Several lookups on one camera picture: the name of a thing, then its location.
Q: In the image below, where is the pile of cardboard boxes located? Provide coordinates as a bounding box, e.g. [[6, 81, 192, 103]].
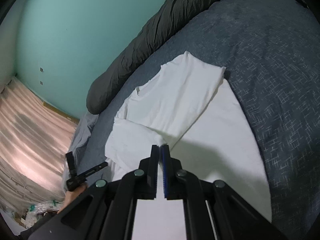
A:
[[10, 205, 50, 229]]

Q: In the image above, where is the white long-sleeved shirt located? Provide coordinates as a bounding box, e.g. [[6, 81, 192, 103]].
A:
[[104, 51, 273, 240]]

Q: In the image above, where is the pink curtain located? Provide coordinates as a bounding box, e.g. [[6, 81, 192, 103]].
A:
[[0, 79, 80, 215]]

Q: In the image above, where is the blue patterned bed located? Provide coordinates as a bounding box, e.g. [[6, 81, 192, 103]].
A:
[[76, 0, 320, 240]]

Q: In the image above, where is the light grey blanket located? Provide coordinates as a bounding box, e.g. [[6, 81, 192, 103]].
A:
[[62, 112, 99, 178]]

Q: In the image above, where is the wooden board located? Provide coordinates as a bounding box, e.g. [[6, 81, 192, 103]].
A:
[[42, 100, 80, 125]]

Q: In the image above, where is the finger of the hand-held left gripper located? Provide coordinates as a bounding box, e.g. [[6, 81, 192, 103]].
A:
[[81, 162, 109, 179]]

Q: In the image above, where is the dark grey pillow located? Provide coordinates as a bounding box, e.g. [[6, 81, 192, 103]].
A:
[[86, 0, 250, 115]]

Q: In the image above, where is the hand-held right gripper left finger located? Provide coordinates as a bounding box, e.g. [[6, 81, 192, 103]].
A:
[[27, 144, 159, 240]]

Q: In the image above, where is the clear plastic bag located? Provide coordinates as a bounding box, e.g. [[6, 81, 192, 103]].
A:
[[25, 199, 63, 215]]

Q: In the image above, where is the person's left hand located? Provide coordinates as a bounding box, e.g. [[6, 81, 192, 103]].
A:
[[57, 184, 88, 214]]

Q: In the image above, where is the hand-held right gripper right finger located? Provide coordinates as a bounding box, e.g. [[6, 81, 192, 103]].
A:
[[162, 144, 287, 240]]

